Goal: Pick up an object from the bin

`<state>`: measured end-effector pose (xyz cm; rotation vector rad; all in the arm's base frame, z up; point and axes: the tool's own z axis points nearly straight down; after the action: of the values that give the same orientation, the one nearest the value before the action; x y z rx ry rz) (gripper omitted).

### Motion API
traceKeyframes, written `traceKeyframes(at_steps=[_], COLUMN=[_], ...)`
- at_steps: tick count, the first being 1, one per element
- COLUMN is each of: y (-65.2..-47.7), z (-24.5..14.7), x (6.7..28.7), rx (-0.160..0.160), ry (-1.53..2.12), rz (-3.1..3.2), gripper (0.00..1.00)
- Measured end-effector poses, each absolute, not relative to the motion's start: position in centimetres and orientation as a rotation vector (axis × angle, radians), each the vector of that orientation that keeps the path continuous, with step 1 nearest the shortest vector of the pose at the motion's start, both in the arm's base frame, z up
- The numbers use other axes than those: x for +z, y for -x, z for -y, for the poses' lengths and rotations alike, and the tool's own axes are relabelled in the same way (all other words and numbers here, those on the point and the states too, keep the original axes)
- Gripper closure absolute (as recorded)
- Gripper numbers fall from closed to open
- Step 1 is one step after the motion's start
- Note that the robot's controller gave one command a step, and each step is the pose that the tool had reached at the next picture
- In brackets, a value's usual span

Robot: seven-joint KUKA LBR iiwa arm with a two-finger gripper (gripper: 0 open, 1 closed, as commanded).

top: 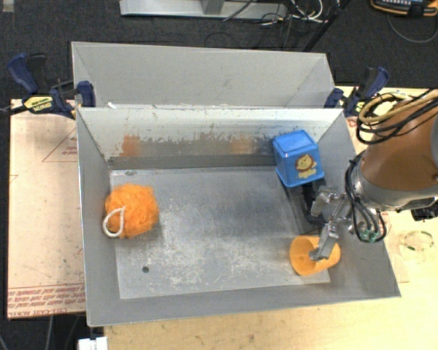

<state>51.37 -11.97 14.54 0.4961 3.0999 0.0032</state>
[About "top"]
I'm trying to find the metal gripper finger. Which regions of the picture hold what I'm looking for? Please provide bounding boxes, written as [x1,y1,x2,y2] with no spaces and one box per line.
[307,223,340,263]
[310,185,342,217]

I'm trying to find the orange plastic cup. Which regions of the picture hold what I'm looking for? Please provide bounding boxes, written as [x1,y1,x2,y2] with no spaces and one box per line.
[288,235,342,278]

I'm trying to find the blue box with lion print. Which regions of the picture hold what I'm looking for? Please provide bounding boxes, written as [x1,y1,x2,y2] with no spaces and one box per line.
[272,129,326,189]

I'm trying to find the clear glass dish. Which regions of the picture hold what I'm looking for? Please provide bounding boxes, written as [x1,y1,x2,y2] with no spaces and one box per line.
[403,230,435,254]

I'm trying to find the grey metal bin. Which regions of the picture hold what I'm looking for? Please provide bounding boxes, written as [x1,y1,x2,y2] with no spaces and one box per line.
[71,41,402,328]

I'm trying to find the orange mesh bath sponge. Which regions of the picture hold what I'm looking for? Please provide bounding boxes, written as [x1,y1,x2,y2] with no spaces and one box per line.
[101,182,161,240]

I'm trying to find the brown cardboard board red print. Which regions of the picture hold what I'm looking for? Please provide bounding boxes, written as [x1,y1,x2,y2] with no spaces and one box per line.
[7,98,412,321]

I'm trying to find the black cylinder on white bracket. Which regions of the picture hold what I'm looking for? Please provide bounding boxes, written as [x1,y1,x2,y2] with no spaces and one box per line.
[410,197,438,222]

